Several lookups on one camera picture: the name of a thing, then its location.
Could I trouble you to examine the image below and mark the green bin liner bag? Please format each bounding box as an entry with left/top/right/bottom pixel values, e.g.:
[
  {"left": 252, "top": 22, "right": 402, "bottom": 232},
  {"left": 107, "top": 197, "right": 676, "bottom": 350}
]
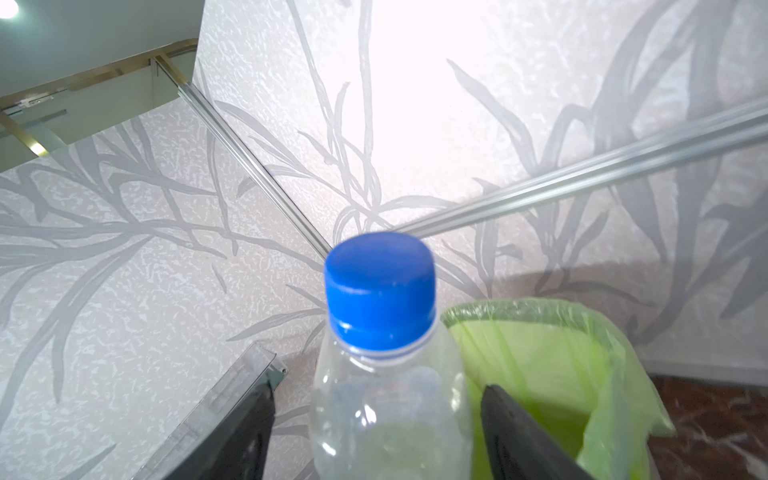
[{"left": 441, "top": 298, "right": 675, "bottom": 479}]

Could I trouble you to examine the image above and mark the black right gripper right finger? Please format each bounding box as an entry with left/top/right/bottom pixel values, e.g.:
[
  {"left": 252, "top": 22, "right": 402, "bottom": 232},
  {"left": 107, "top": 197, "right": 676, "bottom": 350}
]
[{"left": 480, "top": 385, "right": 592, "bottom": 480}]

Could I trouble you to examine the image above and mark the clear acrylic wall shelf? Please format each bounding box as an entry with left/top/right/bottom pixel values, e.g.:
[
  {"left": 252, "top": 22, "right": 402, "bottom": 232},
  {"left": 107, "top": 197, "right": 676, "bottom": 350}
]
[{"left": 132, "top": 343, "right": 286, "bottom": 479}]

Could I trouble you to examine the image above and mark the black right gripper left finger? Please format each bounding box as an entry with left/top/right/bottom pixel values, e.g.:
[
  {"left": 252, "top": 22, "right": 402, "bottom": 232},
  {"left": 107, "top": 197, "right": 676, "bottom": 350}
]
[{"left": 165, "top": 384, "right": 276, "bottom": 480}]

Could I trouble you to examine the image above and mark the clear bottle blue cap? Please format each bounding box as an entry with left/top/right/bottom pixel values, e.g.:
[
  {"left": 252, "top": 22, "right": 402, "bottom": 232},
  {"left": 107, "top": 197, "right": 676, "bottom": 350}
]
[{"left": 308, "top": 232, "right": 473, "bottom": 479}]

